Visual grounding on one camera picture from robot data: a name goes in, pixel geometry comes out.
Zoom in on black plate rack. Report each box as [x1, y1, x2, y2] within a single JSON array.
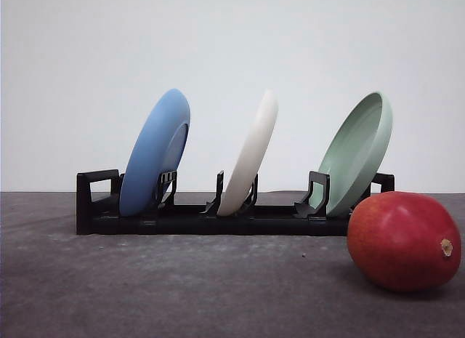
[[76, 169, 395, 236]]

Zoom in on red pomegranate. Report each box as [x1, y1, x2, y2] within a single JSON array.
[[347, 191, 462, 292]]

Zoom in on blue plate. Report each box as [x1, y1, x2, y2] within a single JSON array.
[[119, 89, 190, 217]]

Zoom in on white plate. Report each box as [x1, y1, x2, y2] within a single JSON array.
[[217, 90, 279, 217]]

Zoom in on green plate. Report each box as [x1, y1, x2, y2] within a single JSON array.
[[310, 92, 393, 217]]

